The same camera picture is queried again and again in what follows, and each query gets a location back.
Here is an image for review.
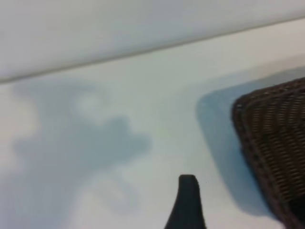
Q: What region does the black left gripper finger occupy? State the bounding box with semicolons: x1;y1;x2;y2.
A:
163;174;206;229

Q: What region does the dark brown wicker basket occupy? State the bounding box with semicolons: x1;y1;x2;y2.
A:
231;77;305;229

